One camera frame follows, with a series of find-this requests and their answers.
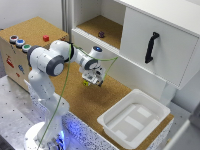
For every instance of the yellow block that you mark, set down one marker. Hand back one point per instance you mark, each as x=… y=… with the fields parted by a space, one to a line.
x=87 y=83

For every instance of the purple block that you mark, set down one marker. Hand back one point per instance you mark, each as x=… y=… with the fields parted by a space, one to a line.
x=101 y=34

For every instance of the wooden drawer box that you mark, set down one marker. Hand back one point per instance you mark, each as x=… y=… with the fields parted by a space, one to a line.
x=30 y=33

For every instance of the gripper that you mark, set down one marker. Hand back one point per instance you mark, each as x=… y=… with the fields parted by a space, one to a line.
x=93 y=74

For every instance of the white cabinet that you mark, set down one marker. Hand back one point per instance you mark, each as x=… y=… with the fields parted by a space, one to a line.
x=110 y=66

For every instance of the blue button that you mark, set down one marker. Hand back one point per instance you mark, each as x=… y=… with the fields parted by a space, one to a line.
x=20 y=42

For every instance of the red button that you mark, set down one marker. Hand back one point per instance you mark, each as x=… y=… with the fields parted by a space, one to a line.
x=13 y=39

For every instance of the green button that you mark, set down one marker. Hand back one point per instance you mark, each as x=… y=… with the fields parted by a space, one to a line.
x=26 y=48

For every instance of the white plastic box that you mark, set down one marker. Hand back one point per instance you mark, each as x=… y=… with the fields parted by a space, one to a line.
x=133 y=117

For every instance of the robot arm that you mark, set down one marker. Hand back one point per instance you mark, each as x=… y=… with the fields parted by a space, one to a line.
x=43 y=60

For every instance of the white sliding door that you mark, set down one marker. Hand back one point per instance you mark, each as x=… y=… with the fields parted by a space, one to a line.
x=156 y=46

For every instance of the pink block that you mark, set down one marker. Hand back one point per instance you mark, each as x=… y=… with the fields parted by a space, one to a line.
x=46 y=38

